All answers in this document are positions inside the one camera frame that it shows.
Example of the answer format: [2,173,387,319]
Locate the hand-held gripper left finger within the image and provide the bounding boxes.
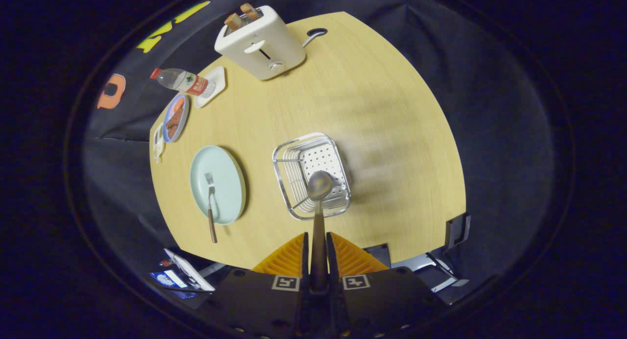
[203,232,310,339]

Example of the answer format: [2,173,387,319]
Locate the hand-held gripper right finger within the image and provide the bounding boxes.
[326,232,441,339]

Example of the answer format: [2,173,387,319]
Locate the wooden-handled metal spoon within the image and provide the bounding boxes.
[307,170,334,293]

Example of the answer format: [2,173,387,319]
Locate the wooden-handled metal fork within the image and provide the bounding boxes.
[204,172,218,243]

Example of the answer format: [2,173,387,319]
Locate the mint green plate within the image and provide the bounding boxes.
[190,145,246,226]

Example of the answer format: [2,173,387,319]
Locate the white paper sheets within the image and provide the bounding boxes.
[164,248,216,293]

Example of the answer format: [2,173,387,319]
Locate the blue lit screen device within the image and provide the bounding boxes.
[149,268,196,298]

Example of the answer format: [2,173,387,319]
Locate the white condiment tray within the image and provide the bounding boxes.
[153,123,166,163]

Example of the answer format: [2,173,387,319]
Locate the blue plate with food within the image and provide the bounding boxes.
[162,94,190,143]

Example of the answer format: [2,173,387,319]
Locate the black backdrop cloth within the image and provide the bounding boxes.
[81,0,556,305]

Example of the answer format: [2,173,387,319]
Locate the white square coaster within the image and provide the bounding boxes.
[194,66,227,108]

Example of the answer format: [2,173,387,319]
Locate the red-capped water bottle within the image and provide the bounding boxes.
[150,68,216,98]

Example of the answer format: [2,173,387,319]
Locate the white toaster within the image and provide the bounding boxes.
[214,5,307,81]

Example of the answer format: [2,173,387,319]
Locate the metal wire basket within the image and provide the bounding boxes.
[272,132,352,221]

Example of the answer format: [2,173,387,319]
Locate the black table bracket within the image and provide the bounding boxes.
[445,213,472,251]

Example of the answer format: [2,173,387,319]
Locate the white toaster cable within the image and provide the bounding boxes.
[301,28,328,48]

